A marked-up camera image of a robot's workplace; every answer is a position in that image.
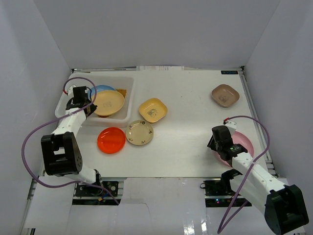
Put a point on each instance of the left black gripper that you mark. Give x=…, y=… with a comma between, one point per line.
x=90, y=109

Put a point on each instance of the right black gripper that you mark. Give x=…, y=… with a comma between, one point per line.
x=211, y=144

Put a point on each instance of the tan round plate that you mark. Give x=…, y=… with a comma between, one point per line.
x=108, y=102

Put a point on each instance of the blue round plate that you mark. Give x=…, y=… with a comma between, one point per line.
x=100, y=88

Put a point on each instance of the pink round plate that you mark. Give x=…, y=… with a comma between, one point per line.
x=238, y=138

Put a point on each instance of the woven fan-shaped basket plate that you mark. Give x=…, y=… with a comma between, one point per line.
x=122, y=91

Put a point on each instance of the brown square dish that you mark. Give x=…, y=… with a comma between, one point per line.
x=225, y=95

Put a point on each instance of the yellow square panda dish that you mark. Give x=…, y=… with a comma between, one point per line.
x=153, y=110

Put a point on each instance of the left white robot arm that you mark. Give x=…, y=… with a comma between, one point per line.
x=61, y=153

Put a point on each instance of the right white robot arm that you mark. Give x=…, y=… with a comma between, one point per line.
x=282, y=206

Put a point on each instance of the white plastic bin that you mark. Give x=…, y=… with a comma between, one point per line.
x=126, y=83

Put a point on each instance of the orange round plate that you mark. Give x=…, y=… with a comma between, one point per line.
x=111, y=140

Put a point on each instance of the beige patterned small plate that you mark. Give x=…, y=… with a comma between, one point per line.
x=139, y=132

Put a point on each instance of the paper sheet at back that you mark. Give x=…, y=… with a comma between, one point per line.
x=160, y=68

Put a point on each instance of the dark table label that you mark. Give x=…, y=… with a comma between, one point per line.
x=229, y=72

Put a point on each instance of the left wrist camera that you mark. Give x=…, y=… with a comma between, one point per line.
x=69, y=91

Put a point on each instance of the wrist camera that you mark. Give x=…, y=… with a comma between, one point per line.
x=231, y=125
x=69, y=91

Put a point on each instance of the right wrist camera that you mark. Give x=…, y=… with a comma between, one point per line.
x=231, y=125

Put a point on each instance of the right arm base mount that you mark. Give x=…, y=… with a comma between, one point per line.
x=216, y=194

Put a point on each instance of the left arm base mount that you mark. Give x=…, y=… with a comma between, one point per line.
x=91, y=196

